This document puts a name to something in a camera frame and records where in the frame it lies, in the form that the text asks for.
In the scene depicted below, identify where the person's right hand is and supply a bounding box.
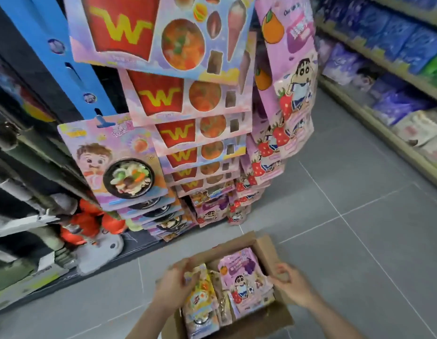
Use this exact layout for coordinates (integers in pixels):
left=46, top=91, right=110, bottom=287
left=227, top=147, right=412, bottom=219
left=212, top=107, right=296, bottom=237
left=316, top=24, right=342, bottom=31
left=270, top=262, right=319, bottom=310

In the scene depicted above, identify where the column of noodle bowl candy cards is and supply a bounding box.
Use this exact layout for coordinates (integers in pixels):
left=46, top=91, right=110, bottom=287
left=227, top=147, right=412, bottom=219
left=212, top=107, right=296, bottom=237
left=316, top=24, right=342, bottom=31
left=57, top=114, right=198, bottom=243

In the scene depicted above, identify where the clear snack packet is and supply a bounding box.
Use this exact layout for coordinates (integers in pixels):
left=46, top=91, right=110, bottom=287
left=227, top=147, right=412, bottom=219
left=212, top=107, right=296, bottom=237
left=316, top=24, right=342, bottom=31
left=208, top=270, right=234, bottom=327

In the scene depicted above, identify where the column of hanging pink fruit packets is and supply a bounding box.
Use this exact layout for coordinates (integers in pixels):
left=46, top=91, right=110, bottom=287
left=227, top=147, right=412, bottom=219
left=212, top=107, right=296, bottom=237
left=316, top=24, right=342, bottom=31
left=189, top=0, right=316, bottom=227

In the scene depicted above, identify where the person's right forearm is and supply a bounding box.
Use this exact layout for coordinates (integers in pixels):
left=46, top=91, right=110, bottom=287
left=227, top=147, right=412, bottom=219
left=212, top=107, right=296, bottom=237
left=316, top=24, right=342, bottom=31
left=303, top=293, right=368, bottom=339

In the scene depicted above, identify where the row of blue packets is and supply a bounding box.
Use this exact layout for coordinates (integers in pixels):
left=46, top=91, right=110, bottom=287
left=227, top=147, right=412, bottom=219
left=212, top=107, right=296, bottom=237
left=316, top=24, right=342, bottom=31
left=317, top=0, right=437, bottom=75

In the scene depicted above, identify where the white plush toy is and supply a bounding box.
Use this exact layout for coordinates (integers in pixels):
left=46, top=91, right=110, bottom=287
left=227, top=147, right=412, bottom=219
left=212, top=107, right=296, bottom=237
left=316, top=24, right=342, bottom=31
left=75, top=231, right=126, bottom=276

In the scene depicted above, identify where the green packet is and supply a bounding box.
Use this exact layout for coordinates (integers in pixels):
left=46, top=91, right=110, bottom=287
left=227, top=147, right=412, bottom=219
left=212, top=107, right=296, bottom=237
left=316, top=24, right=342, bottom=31
left=418, top=49, right=437, bottom=91

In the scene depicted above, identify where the brown cardboard box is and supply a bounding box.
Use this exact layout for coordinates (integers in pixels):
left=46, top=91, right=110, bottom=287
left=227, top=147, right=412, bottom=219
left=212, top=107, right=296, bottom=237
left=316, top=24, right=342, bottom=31
left=155, top=231, right=295, bottom=339

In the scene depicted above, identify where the column of red fries candy cards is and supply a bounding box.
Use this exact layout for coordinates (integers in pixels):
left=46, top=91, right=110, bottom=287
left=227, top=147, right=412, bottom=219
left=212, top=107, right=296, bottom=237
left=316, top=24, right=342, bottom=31
left=62, top=0, right=257, bottom=206

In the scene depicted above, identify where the blue hanging display strip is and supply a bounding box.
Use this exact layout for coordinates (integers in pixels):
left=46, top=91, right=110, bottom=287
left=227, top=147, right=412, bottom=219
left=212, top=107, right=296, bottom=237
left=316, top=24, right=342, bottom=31
left=0, top=0, right=117, bottom=121

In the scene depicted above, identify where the yellow cartoon snack packet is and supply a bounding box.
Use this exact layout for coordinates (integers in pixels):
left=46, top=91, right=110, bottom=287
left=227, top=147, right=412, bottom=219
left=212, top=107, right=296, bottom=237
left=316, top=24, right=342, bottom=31
left=181, top=264, right=221, bottom=339

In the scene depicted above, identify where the person's left forearm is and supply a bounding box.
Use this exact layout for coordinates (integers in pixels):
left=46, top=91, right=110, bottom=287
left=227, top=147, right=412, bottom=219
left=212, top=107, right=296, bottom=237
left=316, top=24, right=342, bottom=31
left=126, top=303, right=178, bottom=339

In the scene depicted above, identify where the white pink packet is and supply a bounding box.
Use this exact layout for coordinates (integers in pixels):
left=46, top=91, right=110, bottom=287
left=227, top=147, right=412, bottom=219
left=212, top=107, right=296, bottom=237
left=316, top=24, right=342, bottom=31
left=393, top=109, right=437, bottom=147
left=418, top=133, right=437, bottom=170

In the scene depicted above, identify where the dark display shelf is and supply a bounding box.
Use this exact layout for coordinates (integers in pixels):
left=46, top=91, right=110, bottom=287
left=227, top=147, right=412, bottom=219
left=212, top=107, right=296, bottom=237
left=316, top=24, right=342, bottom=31
left=0, top=0, right=134, bottom=315

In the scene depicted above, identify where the row of purple packets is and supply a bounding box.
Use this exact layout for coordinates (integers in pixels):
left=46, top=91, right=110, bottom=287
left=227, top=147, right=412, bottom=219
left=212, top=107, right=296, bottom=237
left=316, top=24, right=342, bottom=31
left=314, top=34, right=437, bottom=127

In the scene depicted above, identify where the orange plush toy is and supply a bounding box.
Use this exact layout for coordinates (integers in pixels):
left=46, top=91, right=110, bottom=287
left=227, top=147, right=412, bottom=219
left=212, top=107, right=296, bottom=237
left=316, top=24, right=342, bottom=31
left=59, top=198, right=129, bottom=247

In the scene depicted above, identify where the person's left hand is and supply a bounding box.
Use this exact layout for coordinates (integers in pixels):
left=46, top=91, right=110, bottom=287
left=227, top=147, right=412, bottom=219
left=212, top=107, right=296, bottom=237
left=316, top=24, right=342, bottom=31
left=153, top=258, right=202, bottom=315

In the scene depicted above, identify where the pink cartoon fruit packet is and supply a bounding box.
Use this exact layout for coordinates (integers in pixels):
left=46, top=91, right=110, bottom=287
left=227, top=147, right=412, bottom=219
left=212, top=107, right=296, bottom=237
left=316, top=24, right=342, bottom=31
left=218, top=247, right=276, bottom=320

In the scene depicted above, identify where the wooden store shelf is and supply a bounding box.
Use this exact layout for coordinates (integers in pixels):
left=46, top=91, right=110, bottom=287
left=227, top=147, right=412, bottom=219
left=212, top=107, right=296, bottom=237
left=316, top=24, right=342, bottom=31
left=310, top=0, right=437, bottom=193

